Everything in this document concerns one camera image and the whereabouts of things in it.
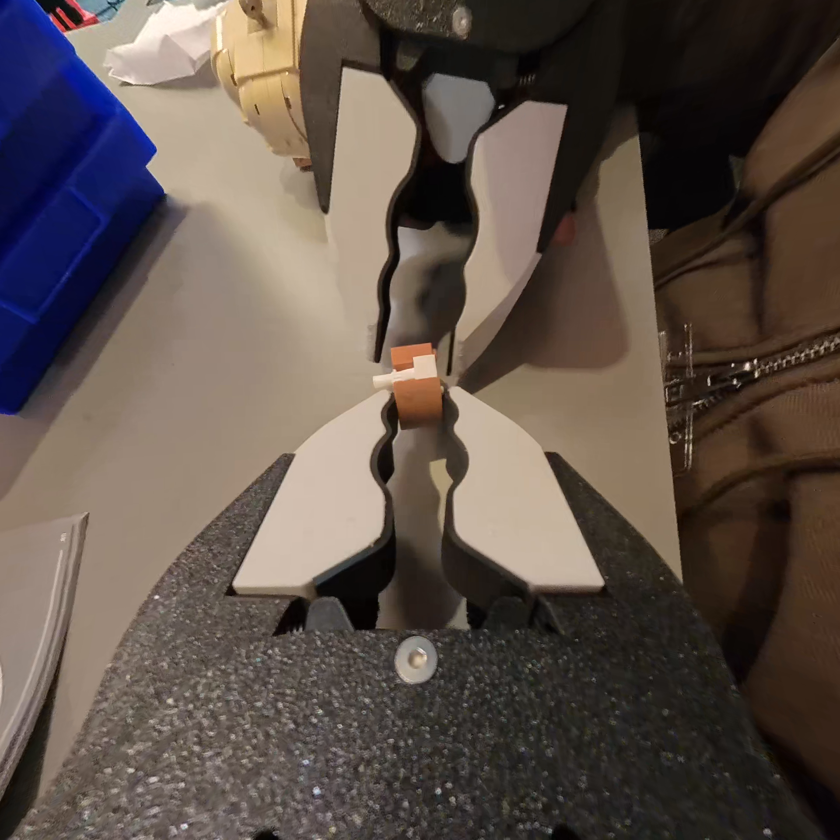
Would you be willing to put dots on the person's right forearm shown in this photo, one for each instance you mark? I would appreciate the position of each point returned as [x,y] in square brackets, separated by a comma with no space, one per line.
[709,79]

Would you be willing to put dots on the torn white paper bag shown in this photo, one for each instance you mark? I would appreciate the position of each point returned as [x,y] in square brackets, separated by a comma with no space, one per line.
[164,46]

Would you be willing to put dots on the tan brown brick toy figure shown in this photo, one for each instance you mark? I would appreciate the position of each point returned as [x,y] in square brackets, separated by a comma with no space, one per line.
[269,66]

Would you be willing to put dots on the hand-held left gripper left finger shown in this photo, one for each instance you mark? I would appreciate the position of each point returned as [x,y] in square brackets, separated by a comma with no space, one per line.
[315,519]

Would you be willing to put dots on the brown round brick piece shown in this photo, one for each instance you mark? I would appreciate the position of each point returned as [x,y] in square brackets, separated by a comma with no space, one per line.
[418,394]

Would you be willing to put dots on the grey desk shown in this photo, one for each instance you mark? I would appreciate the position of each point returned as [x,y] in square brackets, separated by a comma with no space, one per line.
[236,328]

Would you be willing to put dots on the person's brown jacket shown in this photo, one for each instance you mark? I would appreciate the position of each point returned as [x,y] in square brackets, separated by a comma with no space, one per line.
[761,460]

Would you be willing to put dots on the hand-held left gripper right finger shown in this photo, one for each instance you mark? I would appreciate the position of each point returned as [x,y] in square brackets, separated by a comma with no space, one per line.
[519,512]

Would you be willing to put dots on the person's right hand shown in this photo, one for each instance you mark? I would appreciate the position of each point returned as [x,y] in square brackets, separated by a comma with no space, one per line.
[565,231]

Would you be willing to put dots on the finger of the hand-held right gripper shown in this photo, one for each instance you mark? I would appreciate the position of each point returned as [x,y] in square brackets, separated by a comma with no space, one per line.
[374,158]
[519,197]

